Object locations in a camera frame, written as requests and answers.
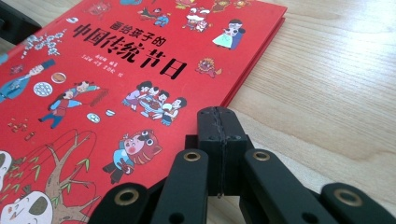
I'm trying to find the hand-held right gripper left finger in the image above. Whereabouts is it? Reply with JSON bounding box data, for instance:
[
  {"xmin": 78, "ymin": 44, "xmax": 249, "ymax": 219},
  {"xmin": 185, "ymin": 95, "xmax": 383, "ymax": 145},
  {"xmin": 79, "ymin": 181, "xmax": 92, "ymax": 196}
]
[{"xmin": 184, "ymin": 106, "xmax": 226, "ymax": 198}]

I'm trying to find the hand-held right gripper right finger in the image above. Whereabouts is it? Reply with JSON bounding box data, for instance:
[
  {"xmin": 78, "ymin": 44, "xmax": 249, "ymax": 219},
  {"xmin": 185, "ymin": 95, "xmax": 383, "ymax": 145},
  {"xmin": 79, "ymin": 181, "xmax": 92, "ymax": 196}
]
[{"xmin": 216, "ymin": 106, "xmax": 256, "ymax": 198}]

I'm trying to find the red picture book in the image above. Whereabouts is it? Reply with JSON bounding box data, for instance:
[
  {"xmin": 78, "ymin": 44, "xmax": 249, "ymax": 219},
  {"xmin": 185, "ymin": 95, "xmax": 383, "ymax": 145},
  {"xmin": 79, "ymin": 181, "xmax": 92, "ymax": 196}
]
[{"xmin": 0, "ymin": 0, "xmax": 289, "ymax": 224}]

